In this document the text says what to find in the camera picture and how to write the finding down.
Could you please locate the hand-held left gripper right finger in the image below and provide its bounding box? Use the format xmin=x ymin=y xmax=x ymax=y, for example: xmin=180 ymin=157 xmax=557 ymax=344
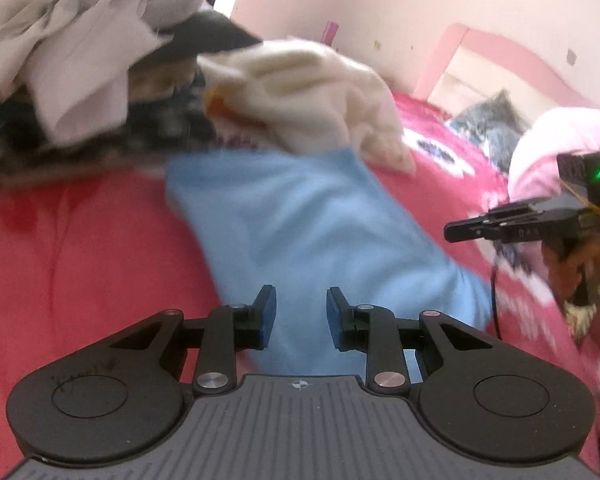
xmin=326 ymin=286 xmax=498 ymax=397

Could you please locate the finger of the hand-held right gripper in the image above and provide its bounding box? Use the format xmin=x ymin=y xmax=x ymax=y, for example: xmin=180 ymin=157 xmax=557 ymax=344
xmin=444 ymin=200 xmax=536 ymax=243

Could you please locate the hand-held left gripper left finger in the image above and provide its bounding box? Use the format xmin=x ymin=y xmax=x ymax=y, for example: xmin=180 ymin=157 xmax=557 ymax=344
xmin=109 ymin=285 xmax=277 ymax=397

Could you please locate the light blue shirt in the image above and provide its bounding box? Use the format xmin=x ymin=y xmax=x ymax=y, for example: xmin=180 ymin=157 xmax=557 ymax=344
xmin=165 ymin=147 xmax=495 ymax=377

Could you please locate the person's right hand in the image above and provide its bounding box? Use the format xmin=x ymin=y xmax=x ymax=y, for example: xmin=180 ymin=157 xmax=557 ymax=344
xmin=544 ymin=235 xmax=600 ymax=306

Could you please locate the pink cloth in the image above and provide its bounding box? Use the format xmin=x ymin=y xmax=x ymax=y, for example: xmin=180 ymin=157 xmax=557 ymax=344
xmin=509 ymin=107 xmax=600 ymax=206

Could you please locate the grey patterned pillow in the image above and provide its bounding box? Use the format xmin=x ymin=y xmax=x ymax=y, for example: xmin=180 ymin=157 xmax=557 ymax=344
xmin=447 ymin=89 xmax=531 ymax=173

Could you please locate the pink headboard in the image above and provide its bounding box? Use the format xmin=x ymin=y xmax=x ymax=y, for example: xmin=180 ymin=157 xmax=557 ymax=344
xmin=414 ymin=22 xmax=600 ymax=111

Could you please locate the pink floral blanket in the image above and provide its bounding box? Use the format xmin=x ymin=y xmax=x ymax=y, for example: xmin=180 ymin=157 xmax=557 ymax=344
xmin=0 ymin=92 xmax=600 ymax=480

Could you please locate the yellow soft item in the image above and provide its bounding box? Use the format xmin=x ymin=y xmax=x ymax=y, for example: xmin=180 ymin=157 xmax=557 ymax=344
xmin=204 ymin=91 xmax=229 ymax=120

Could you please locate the cream fleece blanket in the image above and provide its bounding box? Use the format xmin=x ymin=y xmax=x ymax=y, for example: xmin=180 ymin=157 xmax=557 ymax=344
xmin=197 ymin=39 xmax=417 ymax=177

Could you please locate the dark grey cloth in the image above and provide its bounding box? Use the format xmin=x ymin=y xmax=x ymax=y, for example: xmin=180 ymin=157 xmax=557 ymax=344
xmin=130 ymin=10 xmax=264 ymax=68

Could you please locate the white crumpled cloth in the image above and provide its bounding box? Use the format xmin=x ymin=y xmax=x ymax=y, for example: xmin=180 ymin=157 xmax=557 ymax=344
xmin=0 ymin=0 xmax=210 ymax=147

